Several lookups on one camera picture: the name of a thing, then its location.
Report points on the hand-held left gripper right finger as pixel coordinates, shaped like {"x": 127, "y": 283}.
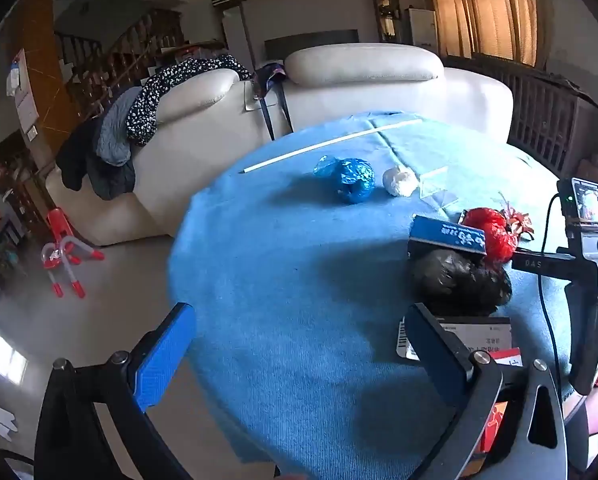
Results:
{"x": 431, "y": 350}

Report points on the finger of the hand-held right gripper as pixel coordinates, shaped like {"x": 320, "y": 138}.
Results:
{"x": 541, "y": 264}

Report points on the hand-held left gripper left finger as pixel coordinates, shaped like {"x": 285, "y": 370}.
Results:
{"x": 164, "y": 355}

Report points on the white box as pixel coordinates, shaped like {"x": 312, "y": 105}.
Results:
{"x": 479, "y": 332}

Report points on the red plastic bag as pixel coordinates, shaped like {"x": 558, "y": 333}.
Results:
{"x": 489, "y": 230}

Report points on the black plastic bag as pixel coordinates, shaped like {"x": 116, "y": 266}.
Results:
{"x": 454, "y": 280}

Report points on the red and white packet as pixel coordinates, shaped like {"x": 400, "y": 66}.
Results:
{"x": 509, "y": 360}

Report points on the blue cardboard box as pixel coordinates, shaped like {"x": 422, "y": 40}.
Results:
{"x": 444, "y": 234}

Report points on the clear plastic wrapper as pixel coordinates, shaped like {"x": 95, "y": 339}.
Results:
{"x": 436, "y": 187}

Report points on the white paper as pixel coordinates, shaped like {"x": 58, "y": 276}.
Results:
{"x": 398, "y": 181}

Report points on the blue plastic bag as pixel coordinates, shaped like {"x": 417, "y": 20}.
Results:
{"x": 351, "y": 180}

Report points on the dark wooden crib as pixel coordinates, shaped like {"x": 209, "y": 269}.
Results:
{"x": 544, "y": 110}

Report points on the blue tablecloth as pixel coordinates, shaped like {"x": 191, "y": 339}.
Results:
{"x": 304, "y": 260}

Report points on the red and white toy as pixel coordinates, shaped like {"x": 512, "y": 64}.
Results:
{"x": 59, "y": 225}

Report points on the thin white stick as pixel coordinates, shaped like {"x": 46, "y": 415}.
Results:
{"x": 329, "y": 146}

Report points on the grey knit garment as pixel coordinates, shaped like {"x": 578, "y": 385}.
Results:
{"x": 114, "y": 130}

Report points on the dark wooden shelf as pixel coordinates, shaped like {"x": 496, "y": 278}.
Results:
{"x": 9, "y": 180}

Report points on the striped tan curtain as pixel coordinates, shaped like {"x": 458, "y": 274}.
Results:
{"x": 479, "y": 15}

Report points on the black white floral garment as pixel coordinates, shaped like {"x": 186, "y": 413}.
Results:
{"x": 149, "y": 95}

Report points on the white standing air conditioner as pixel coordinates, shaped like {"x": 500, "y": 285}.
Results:
{"x": 421, "y": 27}

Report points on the cream leather sofa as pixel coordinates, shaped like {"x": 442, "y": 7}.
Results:
{"x": 329, "y": 90}

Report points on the dark display cabinet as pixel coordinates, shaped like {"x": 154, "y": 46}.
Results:
{"x": 388, "y": 15}

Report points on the wooden staircase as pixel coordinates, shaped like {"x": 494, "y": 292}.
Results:
{"x": 129, "y": 55}

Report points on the black television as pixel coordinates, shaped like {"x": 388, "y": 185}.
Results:
{"x": 309, "y": 40}

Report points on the wall papers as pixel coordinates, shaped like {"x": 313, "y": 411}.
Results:
{"x": 24, "y": 105}

